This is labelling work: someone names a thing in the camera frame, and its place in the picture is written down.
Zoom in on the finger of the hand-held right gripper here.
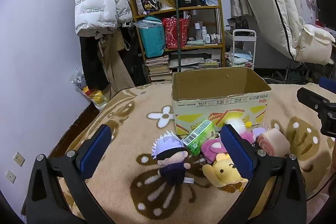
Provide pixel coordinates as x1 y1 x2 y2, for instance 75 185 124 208
319 77 336 94
297 87 331 110

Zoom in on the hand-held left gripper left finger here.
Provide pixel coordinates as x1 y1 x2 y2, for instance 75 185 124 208
22 124 116 224

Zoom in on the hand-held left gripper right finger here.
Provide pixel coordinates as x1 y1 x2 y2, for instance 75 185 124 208
219 124 307 224

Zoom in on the yellow bear plush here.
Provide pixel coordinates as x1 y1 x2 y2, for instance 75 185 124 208
202 153 248 193

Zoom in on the pink plush toy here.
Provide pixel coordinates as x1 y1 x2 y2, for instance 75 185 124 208
201 132 256 163

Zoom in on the white pompom with yellow ball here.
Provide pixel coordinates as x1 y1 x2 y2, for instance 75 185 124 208
223 116 253 135

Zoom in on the purple item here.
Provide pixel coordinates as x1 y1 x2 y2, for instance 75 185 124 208
252 126 268 137

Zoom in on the green tissue packet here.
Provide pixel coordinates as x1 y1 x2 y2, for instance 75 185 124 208
183 119 216 157

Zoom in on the pink swirl roll plush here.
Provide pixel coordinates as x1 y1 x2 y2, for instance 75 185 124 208
257 128 290 157

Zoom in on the printed cardboard box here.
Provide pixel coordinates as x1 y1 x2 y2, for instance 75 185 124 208
171 67 272 139

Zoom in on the white-haired plush doll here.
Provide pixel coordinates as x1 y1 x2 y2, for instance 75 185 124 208
152 131 195 186

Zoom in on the beige butterfly blanket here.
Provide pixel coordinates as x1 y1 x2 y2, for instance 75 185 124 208
50 82 336 224

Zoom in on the metal stand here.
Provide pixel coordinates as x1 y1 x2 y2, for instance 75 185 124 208
262 59 321 85

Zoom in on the cream pillow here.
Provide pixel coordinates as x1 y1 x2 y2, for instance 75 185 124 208
295 24 336 65

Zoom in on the plastic bag with toys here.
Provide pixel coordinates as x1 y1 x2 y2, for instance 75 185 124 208
70 70 108 110

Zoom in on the light blue folded cloth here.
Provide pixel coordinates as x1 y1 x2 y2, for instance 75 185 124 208
227 48 254 63

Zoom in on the black coat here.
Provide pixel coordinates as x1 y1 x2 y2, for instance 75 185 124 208
79 35 111 90

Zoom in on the white trolley cart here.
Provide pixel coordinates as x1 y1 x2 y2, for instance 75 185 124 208
224 29 257 68

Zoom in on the stack of papers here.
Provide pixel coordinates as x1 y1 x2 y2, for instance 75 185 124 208
168 49 221 72

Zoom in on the stack of books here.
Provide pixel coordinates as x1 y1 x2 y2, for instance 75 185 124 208
145 55 174 83

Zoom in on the wooden shelf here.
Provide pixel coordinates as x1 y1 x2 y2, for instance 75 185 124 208
129 0 226 83

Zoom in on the row of small bottles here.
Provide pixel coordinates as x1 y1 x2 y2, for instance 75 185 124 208
194 22 222 45

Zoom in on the teal bag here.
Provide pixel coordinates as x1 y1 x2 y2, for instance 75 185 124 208
135 17 166 58

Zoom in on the red gift bag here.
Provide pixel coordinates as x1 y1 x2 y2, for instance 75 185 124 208
162 17 191 49

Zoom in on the green pole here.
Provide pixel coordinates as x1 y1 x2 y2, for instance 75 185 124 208
175 0 183 73

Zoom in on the black cable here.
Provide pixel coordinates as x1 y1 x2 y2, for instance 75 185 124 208
306 174 336 201

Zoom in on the wall socket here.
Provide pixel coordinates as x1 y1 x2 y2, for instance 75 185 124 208
14 152 26 166
5 170 17 184

